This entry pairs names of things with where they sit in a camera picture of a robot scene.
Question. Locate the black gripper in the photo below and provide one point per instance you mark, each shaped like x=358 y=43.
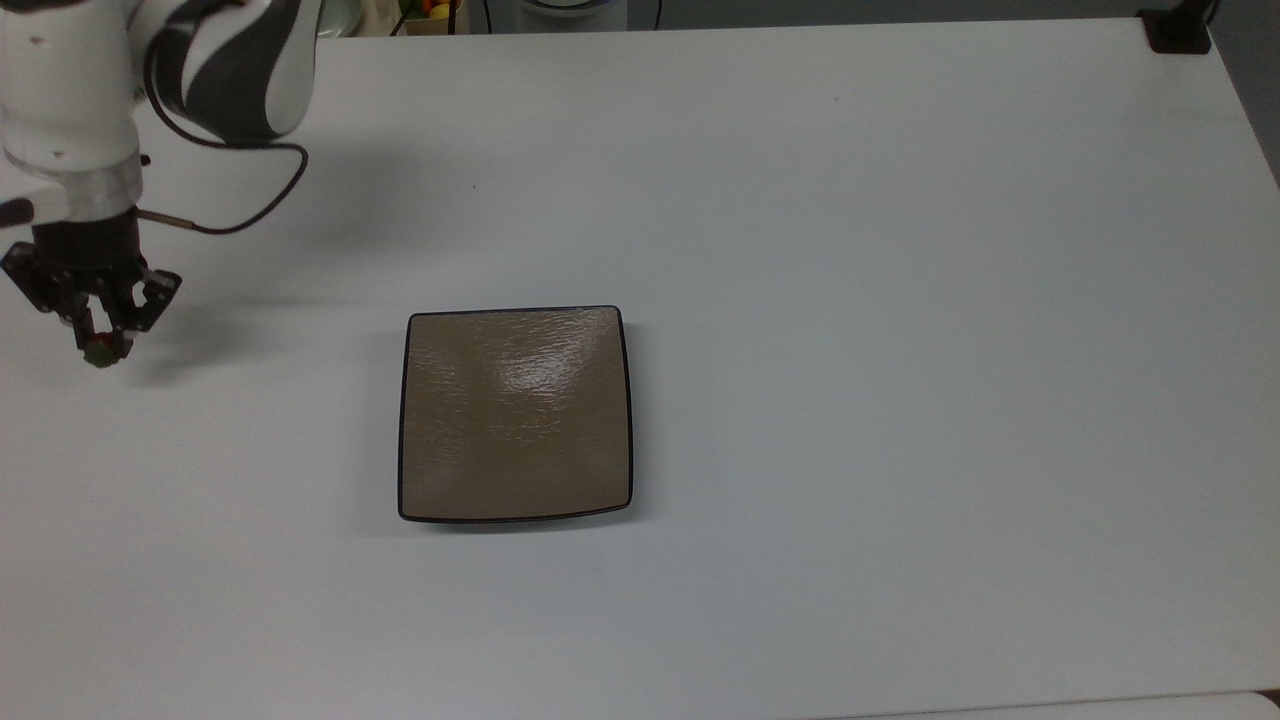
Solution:
x=95 y=255

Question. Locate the red strawberry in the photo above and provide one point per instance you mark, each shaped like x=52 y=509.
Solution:
x=100 y=353

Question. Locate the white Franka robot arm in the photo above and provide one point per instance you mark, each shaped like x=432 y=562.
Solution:
x=60 y=80

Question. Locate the square brown ceramic plate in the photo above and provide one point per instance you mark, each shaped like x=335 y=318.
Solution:
x=515 y=415

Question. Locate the colourful box of items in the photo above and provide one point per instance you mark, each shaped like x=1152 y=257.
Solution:
x=430 y=12

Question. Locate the white round appliance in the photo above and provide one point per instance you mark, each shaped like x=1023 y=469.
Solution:
x=570 y=10

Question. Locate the black table clamp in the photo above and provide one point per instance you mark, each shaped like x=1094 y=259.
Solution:
x=1175 y=35

